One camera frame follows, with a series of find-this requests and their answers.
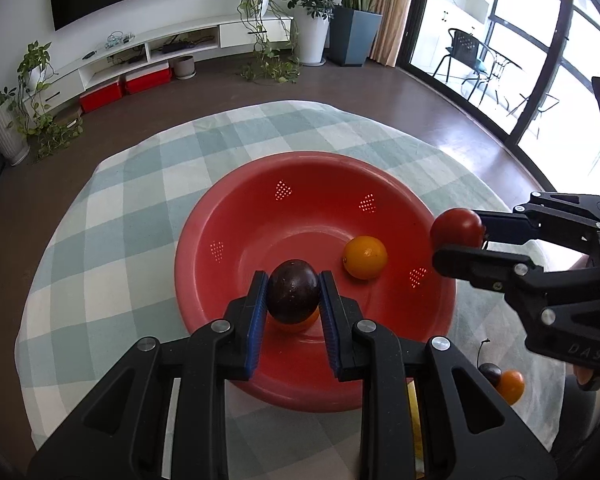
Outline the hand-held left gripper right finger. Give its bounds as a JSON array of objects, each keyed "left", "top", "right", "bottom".
[{"left": 320, "top": 270, "right": 561, "bottom": 480}]

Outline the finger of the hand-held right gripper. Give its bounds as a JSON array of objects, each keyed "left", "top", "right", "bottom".
[
  {"left": 472, "top": 191, "right": 600, "bottom": 257},
  {"left": 432, "top": 243, "right": 600, "bottom": 342}
]

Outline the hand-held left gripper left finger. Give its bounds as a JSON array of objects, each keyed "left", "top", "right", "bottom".
[{"left": 27, "top": 270, "right": 270, "bottom": 480}]

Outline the orange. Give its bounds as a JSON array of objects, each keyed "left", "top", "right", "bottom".
[
  {"left": 342, "top": 235, "right": 388, "bottom": 281},
  {"left": 270, "top": 310, "right": 321, "bottom": 334},
  {"left": 495, "top": 370, "right": 526, "bottom": 406}
]

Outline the red tomato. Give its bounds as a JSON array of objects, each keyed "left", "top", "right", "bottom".
[{"left": 430, "top": 208, "right": 487, "bottom": 250}]

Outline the dark purple passion fruit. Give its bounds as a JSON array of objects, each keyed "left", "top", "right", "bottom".
[{"left": 266, "top": 259, "right": 322, "bottom": 326}]

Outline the dark plum with stem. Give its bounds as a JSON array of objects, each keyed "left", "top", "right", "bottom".
[{"left": 477, "top": 339, "right": 503, "bottom": 389}]

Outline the yellow banana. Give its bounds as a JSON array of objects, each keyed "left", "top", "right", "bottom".
[{"left": 407, "top": 382, "right": 426, "bottom": 478}]

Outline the red plastic basin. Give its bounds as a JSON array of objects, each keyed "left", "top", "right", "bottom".
[{"left": 174, "top": 151, "right": 458, "bottom": 413}]

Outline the person's right hand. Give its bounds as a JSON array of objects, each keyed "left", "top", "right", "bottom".
[{"left": 574, "top": 366, "right": 600, "bottom": 392}]

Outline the black patio chair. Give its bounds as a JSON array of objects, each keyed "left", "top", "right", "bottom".
[
  {"left": 507, "top": 92, "right": 561, "bottom": 138},
  {"left": 432, "top": 27, "right": 496, "bottom": 103}
]

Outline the green white checked tablecloth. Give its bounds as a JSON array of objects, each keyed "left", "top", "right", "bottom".
[{"left": 15, "top": 100, "right": 568, "bottom": 480}]

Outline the beige curtain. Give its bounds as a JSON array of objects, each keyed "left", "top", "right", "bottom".
[{"left": 367, "top": 0, "right": 420, "bottom": 67}]

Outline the plant in blue-grey planter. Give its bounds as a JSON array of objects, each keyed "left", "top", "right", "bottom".
[{"left": 315, "top": 0, "right": 383, "bottom": 67}]

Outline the grey flower pot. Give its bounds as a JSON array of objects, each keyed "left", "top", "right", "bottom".
[{"left": 172, "top": 55, "right": 197, "bottom": 81}]

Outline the red storage box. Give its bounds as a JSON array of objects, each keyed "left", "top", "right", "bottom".
[
  {"left": 79, "top": 81, "right": 126, "bottom": 113},
  {"left": 125, "top": 62, "right": 172, "bottom": 95}
]

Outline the white television cabinet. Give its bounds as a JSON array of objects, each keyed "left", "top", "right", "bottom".
[{"left": 27, "top": 14, "right": 296, "bottom": 116}]

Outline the plant in ribbed white pot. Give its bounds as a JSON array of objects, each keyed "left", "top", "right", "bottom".
[{"left": 0, "top": 87, "right": 31, "bottom": 166}]

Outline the black sliding door frame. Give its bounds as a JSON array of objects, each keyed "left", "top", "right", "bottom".
[{"left": 410, "top": 0, "right": 600, "bottom": 196}]

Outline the tangle of cables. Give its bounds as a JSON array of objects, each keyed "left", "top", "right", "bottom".
[{"left": 104, "top": 32, "right": 136, "bottom": 51}]

